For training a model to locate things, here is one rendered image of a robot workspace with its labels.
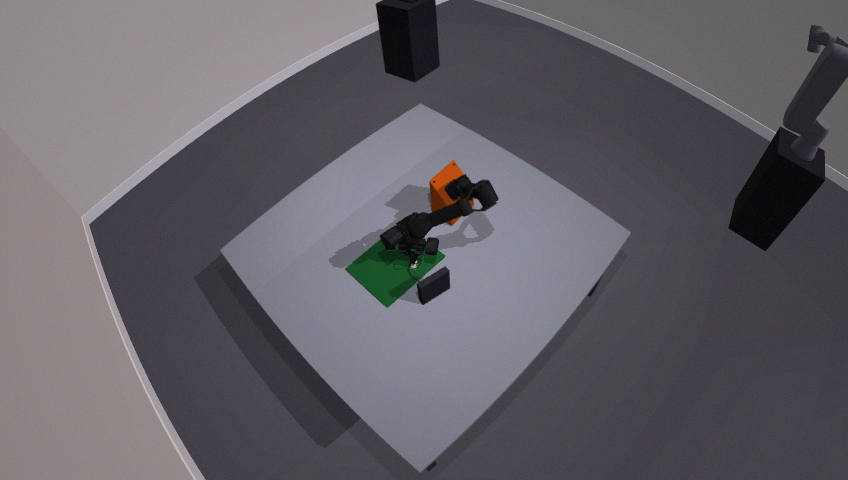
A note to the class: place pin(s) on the green circuit board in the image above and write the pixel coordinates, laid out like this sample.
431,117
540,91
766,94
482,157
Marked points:
384,273

